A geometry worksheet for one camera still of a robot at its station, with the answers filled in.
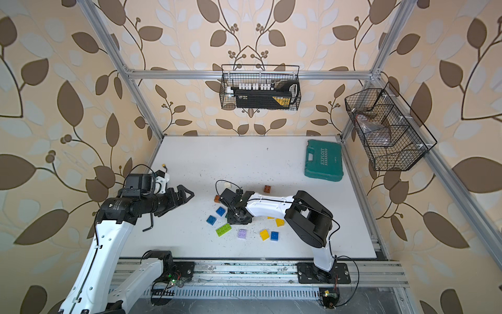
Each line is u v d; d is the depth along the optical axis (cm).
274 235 83
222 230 85
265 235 83
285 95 83
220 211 89
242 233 83
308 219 49
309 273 74
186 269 75
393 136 73
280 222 87
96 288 39
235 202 69
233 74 91
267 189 96
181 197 64
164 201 61
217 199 94
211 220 87
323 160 102
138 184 53
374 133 70
